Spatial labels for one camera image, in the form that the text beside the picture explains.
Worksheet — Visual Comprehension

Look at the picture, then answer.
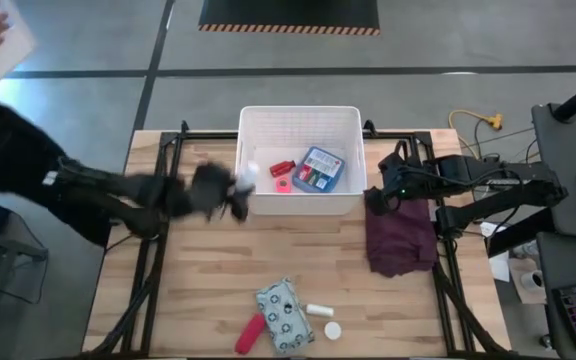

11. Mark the blue first aid box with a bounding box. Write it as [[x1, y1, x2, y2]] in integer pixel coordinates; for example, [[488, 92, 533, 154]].
[[291, 145, 347, 195]]

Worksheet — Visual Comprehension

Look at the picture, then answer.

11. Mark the yellow extension cable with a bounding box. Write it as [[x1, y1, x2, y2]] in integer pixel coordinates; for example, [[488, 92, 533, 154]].
[[447, 108, 505, 161]]

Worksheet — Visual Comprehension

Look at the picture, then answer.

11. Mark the dark grey desk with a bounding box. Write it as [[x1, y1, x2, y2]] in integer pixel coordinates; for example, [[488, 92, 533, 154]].
[[531, 102, 576, 242], [535, 232, 576, 360]]

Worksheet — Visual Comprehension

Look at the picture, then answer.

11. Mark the black mat with hazard stripes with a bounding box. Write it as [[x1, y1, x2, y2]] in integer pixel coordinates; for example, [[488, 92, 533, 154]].
[[197, 0, 382, 37]]

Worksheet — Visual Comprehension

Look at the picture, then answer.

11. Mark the white perforated plastic basket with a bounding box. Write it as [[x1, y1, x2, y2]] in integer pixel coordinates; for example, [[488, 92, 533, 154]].
[[233, 104, 368, 217]]

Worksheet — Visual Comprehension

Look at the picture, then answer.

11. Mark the maroon cloth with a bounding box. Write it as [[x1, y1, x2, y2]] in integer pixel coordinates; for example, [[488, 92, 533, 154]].
[[364, 187, 440, 279]]

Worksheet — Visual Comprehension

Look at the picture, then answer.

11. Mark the pale pouch with blue print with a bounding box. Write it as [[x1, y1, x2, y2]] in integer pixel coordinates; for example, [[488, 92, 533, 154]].
[[255, 277, 316, 355]]

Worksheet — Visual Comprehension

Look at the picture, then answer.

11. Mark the white paper sheet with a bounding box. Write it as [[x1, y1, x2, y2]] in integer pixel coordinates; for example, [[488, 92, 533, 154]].
[[487, 249, 512, 284]]

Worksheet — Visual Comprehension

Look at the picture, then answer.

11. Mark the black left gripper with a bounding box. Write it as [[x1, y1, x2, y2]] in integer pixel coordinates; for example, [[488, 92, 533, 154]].
[[187, 160, 252, 223]]

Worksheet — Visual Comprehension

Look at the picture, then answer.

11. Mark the black metal table frame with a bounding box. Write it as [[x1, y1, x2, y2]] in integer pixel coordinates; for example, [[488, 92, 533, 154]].
[[82, 119, 514, 360]]

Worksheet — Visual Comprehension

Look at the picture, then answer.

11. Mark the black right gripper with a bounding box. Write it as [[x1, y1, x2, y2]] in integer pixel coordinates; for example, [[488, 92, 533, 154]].
[[366, 152, 419, 217]]

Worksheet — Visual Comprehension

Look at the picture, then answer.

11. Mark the white board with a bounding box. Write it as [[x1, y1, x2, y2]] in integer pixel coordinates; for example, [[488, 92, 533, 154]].
[[0, 0, 37, 90]]

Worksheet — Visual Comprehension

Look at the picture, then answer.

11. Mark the white mug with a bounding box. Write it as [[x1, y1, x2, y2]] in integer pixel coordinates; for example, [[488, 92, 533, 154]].
[[520, 269, 545, 292]]

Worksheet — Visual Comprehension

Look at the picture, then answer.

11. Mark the red bandage roll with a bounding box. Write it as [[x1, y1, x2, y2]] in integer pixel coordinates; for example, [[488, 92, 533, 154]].
[[234, 312, 268, 356]]

